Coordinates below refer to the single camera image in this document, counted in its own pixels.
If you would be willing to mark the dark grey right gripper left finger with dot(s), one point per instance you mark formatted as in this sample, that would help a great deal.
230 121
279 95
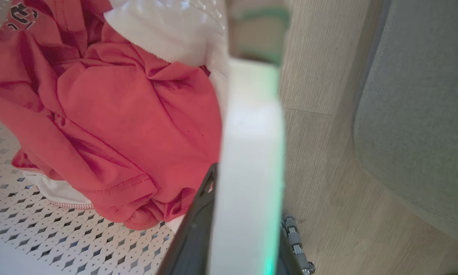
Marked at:
192 236

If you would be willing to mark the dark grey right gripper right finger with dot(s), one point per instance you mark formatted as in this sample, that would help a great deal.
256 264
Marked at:
292 244

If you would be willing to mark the white perforated plastic laundry basket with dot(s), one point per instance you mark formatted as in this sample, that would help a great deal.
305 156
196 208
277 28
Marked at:
248 160

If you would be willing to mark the red shirt with black print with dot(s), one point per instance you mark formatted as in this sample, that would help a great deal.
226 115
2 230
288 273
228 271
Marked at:
137 126

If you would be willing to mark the white cloth garment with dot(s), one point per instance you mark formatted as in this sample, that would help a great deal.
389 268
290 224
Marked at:
168 30

